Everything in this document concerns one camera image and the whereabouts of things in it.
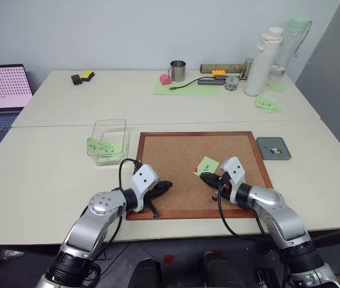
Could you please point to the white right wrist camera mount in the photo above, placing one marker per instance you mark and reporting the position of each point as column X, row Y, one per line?
column 234, row 172

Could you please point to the grey square tray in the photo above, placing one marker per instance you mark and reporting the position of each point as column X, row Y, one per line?
column 270, row 142

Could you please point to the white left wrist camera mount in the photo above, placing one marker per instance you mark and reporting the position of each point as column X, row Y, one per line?
column 143, row 180

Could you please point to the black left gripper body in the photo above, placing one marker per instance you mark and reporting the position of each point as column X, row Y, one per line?
column 153, row 192

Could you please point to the black power adapter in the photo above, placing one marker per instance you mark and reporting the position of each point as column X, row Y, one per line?
column 76, row 79

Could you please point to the wood framed cork board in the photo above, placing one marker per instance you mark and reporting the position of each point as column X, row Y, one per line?
column 176, row 156

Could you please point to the green paper sheet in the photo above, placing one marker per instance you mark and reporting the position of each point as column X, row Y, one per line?
column 188, row 91

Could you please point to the yellow black eraser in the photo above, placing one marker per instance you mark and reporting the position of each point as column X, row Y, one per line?
column 87, row 75

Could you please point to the dark rounded shape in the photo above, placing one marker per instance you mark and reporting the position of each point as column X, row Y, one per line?
column 222, row 270
column 147, row 274

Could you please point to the rolled cork cylinder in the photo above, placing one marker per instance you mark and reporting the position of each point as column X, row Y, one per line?
column 221, row 67

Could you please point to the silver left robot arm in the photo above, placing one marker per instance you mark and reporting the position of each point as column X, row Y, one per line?
column 83, row 228

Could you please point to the yellow toy brick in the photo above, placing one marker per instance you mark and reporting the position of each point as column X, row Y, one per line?
column 218, row 72

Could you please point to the clear bottle green lid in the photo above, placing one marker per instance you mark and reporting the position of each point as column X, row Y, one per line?
column 290, row 48

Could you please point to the green sticky note pad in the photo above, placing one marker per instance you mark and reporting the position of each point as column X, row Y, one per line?
column 267, row 104

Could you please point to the steel mug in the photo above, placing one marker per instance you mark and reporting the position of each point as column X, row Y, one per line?
column 178, row 72

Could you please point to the pink tape roll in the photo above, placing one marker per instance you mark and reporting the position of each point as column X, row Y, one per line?
column 165, row 80

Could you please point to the small metal cylinder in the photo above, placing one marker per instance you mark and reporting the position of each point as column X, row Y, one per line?
column 247, row 69

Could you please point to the green written sticky note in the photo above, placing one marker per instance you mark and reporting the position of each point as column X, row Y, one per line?
column 101, row 147

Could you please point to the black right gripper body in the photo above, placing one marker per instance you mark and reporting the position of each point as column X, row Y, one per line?
column 224, row 186

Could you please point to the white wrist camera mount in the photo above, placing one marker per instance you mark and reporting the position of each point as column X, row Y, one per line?
column 234, row 172
column 143, row 180

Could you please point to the clear plastic box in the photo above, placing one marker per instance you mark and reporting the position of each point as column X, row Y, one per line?
column 110, row 132

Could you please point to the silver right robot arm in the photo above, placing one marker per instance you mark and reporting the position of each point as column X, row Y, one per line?
column 281, row 219

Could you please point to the plain green sticky note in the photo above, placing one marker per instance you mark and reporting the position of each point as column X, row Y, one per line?
column 275, row 86

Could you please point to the green sticky note stack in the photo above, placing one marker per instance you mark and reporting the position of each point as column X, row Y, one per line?
column 108, row 159

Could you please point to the white water bottle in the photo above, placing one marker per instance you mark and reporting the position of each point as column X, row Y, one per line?
column 260, row 69

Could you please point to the open laptop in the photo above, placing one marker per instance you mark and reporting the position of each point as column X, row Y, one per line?
column 1, row 87

